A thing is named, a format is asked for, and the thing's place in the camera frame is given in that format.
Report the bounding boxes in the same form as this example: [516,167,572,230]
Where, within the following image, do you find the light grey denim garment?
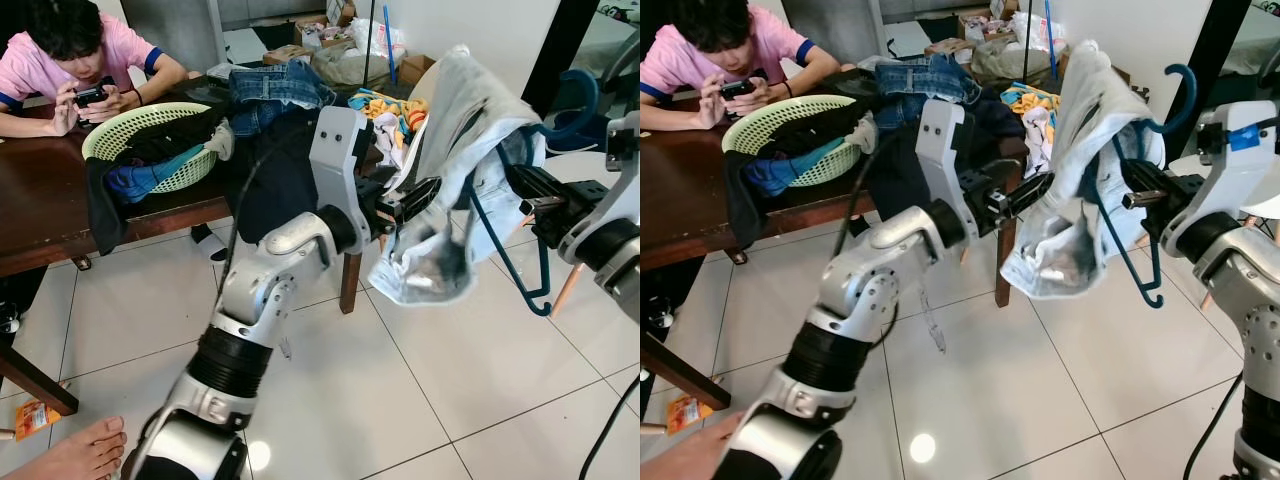
[1000,40,1169,301]
[367,45,549,308]

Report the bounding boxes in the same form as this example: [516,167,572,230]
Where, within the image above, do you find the blue plastic hanger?
[463,67,601,318]
[1085,63,1199,311]

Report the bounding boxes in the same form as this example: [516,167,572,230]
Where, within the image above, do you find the blue denim jeans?
[228,60,338,138]
[875,55,986,131]

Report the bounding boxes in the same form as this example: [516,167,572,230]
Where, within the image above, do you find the yellow and teal cloth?
[350,88,431,138]
[1000,82,1063,116]

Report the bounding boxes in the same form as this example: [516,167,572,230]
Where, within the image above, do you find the black cloth garment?
[865,105,936,226]
[222,108,323,246]

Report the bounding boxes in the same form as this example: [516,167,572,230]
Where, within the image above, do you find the dark brown wooden table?
[0,75,426,416]
[640,70,1021,411]

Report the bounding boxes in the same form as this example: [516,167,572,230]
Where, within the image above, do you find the open brown cardboard box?
[400,55,438,89]

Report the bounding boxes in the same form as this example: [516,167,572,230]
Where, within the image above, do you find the olive fabric sack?
[312,45,401,89]
[972,38,1061,86]

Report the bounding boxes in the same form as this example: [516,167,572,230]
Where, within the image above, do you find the white plastic bag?
[350,18,408,61]
[1010,12,1066,53]

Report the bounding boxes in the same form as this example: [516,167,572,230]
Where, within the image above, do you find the black crumpled garment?
[85,105,233,256]
[725,100,876,251]

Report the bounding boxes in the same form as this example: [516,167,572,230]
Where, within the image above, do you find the cardboard box with pink items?
[955,5,1011,41]
[290,0,359,49]

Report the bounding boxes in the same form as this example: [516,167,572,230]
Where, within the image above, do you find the foot in white sock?
[188,225,231,264]

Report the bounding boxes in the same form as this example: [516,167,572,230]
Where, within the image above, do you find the blue crumpled garment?
[745,140,851,196]
[105,145,206,201]

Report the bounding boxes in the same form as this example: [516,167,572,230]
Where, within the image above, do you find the plastic laundry basket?
[82,100,219,194]
[722,95,863,188]

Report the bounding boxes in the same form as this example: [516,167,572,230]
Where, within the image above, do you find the orange snack packet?
[665,393,713,434]
[14,398,64,442]

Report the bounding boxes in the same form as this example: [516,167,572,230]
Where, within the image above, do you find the person in pink shirt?
[0,0,191,141]
[640,0,841,131]

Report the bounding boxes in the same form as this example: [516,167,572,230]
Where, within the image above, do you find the bare human foot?
[640,410,749,480]
[0,415,129,480]

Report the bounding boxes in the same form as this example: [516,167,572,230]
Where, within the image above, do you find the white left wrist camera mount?
[308,105,376,229]
[915,98,986,216]

